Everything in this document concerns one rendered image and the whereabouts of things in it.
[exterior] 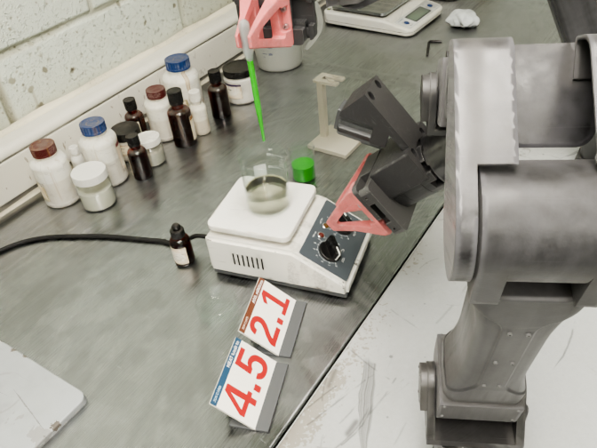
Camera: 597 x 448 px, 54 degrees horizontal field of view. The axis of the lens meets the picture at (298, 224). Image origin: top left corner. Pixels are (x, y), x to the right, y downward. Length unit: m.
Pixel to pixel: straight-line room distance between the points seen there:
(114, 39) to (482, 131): 1.00
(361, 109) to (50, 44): 0.69
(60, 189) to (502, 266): 0.85
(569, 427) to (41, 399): 0.58
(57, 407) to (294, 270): 0.32
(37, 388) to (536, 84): 0.63
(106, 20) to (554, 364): 0.95
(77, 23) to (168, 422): 0.75
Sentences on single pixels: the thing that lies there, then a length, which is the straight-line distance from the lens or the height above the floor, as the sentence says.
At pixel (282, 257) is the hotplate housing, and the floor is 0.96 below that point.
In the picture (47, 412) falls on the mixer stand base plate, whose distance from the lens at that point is 0.75.
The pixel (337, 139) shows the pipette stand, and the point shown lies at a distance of 1.08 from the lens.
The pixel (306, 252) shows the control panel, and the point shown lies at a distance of 0.76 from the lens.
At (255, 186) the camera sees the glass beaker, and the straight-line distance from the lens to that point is 0.75.
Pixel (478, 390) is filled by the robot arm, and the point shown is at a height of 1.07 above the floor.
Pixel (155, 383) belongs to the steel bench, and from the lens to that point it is 0.74.
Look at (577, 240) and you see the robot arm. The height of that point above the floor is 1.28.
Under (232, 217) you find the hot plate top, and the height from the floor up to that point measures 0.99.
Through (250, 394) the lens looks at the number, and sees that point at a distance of 0.68.
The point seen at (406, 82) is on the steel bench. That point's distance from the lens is 1.29.
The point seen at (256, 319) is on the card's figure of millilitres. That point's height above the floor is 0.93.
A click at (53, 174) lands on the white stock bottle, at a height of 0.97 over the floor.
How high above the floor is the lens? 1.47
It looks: 39 degrees down
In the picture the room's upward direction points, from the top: 7 degrees counter-clockwise
